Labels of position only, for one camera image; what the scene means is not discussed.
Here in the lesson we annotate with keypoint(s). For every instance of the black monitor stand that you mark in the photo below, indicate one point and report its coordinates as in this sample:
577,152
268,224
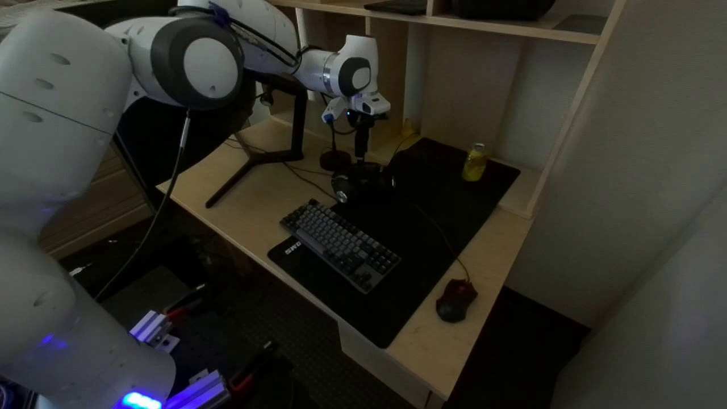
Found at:
298,125

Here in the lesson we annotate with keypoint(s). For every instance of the black round base stand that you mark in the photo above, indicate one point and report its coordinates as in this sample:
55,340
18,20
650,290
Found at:
334,161

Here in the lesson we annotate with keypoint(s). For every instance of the flat black item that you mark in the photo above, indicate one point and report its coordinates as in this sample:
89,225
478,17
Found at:
395,5

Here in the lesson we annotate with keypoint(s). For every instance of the wooden shelf unit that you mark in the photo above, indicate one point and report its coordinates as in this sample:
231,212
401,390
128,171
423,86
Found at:
492,31

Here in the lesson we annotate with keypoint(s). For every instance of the yellow bottle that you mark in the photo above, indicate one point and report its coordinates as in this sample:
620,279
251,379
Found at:
475,162

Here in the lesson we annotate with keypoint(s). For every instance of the black computer mouse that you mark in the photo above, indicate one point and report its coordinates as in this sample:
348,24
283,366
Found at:
454,301

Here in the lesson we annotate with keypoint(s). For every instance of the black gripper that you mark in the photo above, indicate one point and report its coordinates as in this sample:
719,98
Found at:
361,136

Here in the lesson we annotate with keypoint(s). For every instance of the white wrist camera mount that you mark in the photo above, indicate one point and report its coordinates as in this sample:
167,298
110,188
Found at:
332,111

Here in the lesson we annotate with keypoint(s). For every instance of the blue lit metal block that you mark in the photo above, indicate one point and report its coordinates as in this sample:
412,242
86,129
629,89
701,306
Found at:
199,390
152,331

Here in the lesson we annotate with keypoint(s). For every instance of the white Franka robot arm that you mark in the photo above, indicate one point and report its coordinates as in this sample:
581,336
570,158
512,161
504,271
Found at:
59,98

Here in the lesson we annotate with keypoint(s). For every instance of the grey mechanical keyboard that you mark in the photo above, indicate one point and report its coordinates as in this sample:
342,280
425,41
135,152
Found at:
342,244

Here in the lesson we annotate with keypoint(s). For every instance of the black desk mat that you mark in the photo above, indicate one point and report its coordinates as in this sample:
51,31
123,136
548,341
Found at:
433,229

